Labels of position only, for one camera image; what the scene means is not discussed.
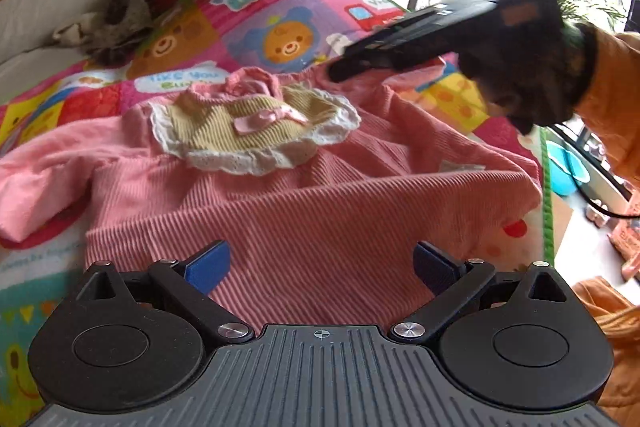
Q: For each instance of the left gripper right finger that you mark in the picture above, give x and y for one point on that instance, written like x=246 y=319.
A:
x=456 y=286

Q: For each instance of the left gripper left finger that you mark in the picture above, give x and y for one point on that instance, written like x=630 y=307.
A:
x=183 y=287

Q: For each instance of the pink corduroy child's dress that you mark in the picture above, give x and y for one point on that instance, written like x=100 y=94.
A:
x=321 y=190

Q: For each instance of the orange sleeved right forearm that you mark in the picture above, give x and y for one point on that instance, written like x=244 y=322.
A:
x=610 y=104

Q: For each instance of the grey brown clothes pile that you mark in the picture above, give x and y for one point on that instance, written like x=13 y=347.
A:
x=109 y=37

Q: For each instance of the dark gloved right hand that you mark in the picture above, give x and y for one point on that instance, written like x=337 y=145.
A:
x=536 y=68

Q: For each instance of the teal plastic basin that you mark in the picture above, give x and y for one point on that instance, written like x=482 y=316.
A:
x=566 y=170

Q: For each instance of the orange garment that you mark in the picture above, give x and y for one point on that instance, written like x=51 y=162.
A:
x=619 y=320

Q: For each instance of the colourful cartoon play blanket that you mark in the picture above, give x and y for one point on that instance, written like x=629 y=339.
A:
x=205 y=41

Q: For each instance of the grey sofa with cover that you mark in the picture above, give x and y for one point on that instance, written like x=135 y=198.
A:
x=28 y=54

